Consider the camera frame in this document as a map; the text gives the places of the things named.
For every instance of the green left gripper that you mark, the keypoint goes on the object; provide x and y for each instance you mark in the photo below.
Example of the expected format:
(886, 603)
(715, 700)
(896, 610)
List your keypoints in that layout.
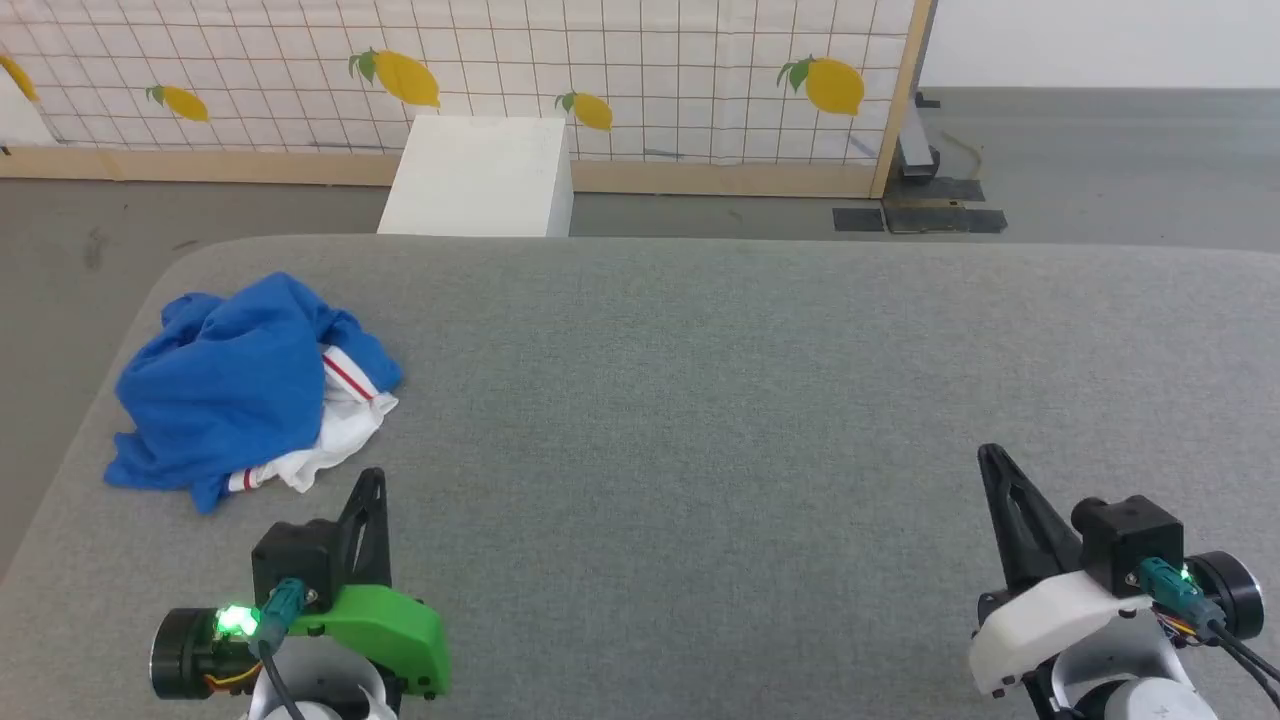
(390, 625)

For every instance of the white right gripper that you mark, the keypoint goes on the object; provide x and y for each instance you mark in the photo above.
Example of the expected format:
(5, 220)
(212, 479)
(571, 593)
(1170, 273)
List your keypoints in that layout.
(1040, 620)

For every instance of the blue and white basketball jersey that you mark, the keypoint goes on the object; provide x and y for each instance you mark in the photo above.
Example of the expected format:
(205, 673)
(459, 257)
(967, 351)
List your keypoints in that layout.
(230, 390)

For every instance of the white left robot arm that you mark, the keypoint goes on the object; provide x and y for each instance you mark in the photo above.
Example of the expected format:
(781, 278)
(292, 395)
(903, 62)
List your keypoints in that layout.
(330, 690)

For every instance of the long black floor tape patch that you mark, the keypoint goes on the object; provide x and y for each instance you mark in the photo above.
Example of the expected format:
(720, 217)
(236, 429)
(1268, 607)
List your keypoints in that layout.
(945, 220)

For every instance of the grey fabric sofa cushion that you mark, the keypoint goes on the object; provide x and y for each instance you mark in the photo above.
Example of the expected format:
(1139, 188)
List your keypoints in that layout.
(700, 450)

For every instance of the dark floor tape under stand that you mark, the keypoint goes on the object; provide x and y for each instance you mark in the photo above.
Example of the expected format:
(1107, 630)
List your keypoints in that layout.
(950, 189)

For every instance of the small black floor tape patch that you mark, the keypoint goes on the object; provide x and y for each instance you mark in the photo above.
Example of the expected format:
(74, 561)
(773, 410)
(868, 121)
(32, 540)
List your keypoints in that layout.
(858, 219)

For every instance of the white rectangular box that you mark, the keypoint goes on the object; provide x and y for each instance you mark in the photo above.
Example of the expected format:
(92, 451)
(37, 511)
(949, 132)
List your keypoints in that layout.
(480, 175)

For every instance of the grey metal stand foot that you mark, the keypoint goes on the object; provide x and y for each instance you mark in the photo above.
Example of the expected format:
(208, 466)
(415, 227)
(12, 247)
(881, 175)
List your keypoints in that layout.
(916, 150)

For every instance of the lemon print partition screen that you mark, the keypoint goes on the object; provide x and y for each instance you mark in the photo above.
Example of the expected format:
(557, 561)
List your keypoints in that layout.
(650, 60)

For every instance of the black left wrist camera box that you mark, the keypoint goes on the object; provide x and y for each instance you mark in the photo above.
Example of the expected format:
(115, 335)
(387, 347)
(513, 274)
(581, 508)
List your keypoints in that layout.
(295, 560)

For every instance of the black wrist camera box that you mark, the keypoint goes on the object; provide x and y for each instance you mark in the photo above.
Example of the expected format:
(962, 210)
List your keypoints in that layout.
(295, 560)
(1130, 540)

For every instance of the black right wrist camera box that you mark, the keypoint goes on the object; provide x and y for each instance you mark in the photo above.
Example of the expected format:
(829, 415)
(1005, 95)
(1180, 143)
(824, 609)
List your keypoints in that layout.
(1130, 540)

